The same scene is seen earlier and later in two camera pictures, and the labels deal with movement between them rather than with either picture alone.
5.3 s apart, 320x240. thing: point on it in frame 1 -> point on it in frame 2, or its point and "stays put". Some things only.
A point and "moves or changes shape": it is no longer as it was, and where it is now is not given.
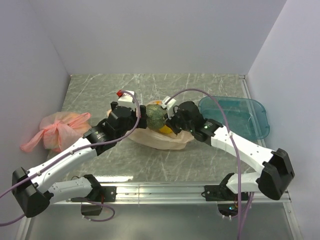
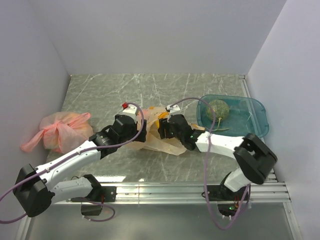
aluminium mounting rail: x=174 y=194 stays put
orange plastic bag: x=147 y=138 moves or changes shape
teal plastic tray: x=247 y=118 stays put
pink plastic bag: x=58 y=130 stays put
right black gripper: x=172 y=123 -> x=163 y=128
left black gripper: x=142 y=116 -> x=142 y=130
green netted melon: x=155 y=114 -> x=220 y=108
